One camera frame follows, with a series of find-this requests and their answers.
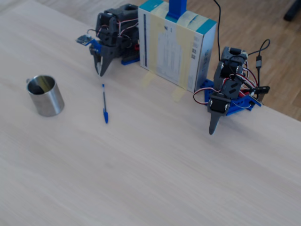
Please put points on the blue ballpoint pen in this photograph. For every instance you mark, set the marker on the blue ballpoint pen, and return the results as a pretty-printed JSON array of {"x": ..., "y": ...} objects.
[{"x": 105, "y": 115}]

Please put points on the grey pointed leader gripper finger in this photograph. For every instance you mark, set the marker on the grey pointed leader gripper finger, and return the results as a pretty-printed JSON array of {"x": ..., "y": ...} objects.
[{"x": 214, "y": 124}]

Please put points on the blue leader arm base plate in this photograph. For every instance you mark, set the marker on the blue leader arm base plate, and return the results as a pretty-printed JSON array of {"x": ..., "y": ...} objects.
[{"x": 240, "y": 103}]

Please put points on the small camera circuit board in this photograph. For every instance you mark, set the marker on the small camera circuit board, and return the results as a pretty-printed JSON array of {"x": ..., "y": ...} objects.
[{"x": 83, "y": 40}]

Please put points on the small red connector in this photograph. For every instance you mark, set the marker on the small red connector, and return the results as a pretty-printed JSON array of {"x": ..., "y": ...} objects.
[{"x": 136, "y": 47}]

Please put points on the blue follower arm base plate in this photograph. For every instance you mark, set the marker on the blue follower arm base plate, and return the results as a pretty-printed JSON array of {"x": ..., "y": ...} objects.
[{"x": 128, "y": 62}]

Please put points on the black object on floor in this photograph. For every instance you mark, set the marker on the black object on floor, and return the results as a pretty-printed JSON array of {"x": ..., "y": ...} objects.
[{"x": 294, "y": 11}]

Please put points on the blue camera mount bracket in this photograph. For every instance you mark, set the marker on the blue camera mount bracket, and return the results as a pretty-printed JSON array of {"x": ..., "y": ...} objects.
[{"x": 96, "y": 45}]

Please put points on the dark grey follower gripper body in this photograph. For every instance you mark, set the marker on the dark grey follower gripper body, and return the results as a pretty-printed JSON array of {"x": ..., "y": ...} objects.
[{"x": 106, "y": 54}]

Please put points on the dark grey follower robot arm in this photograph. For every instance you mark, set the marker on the dark grey follower robot arm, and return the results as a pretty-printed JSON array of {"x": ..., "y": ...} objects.
[{"x": 124, "y": 14}]

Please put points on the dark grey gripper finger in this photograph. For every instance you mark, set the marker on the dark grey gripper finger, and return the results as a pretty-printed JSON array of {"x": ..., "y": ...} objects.
[
  {"x": 107, "y": 58},
  {"x": 97, "y": 62}
]

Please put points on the yellow masking tape strip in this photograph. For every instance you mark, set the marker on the yellow masking tape strip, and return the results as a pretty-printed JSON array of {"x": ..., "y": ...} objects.
[
  {"x": 182, "y": 70},
  {"x": 155, "y": 47}
]

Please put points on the blue upright post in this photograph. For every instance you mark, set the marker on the blue upright post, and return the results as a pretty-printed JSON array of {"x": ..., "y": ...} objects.
[{"x": 176, "y": 7}]

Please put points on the yellow and black marker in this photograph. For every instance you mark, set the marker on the yellow and black marker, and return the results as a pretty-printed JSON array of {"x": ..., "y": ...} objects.
[{"x": 37, "y": 89}]

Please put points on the white and teal cardboard box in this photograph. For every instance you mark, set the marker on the white and teal cardboard box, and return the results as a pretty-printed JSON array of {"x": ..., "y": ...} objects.
[{"x": 169, "y": 54}]

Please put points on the silver metal cup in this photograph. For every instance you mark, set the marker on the silver metal cup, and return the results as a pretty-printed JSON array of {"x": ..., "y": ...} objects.
[{"x": 49, "y": 101}]

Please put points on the grey leader gripper body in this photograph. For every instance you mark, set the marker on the grey leader gripper body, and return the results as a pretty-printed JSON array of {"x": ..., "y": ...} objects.
[{"x": 217, "y": 105}]

